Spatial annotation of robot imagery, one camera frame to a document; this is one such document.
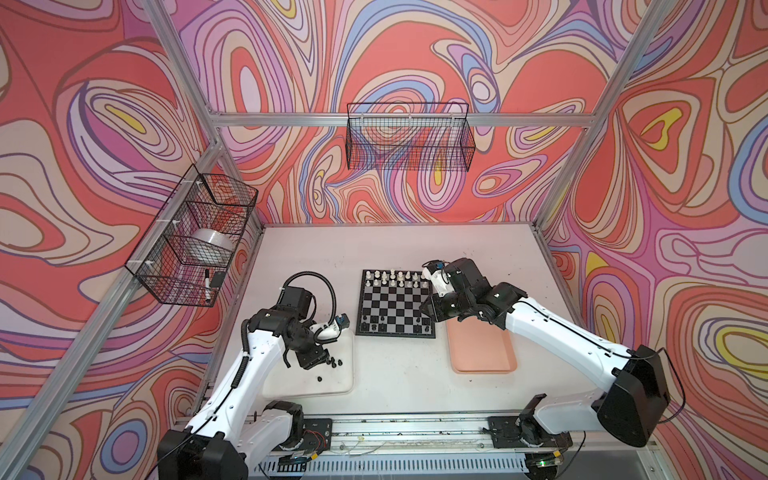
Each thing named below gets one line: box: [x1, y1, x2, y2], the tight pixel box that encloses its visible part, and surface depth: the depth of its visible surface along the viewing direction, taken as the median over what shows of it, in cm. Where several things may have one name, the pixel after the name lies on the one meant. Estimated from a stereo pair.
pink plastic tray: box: [446, 316, 518, 374], surface depth 88 cm
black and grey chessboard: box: [355, 269, 436, 339], surface depth 95 cm
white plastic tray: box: [262, 331, 354, 399], surface depth 84 cm
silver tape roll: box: [187, 228, 233, 260], surface depth 73 cm
